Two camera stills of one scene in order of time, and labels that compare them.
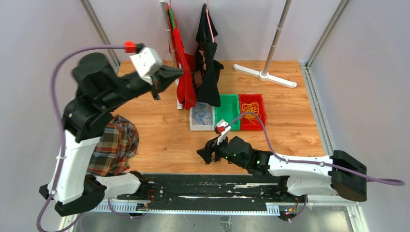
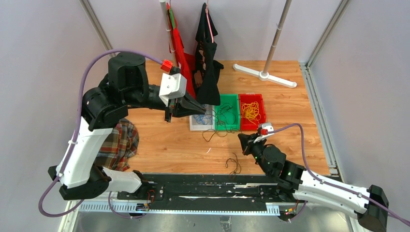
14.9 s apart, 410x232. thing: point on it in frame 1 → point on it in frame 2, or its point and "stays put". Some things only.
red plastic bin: (249, 98) stays put
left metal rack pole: (163, 5) stays put
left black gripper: (162, 78) → (182, 108)
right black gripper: (210, 147) → (247, 141)
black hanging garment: (207, 69) stays put
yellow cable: (253, 108) stays put
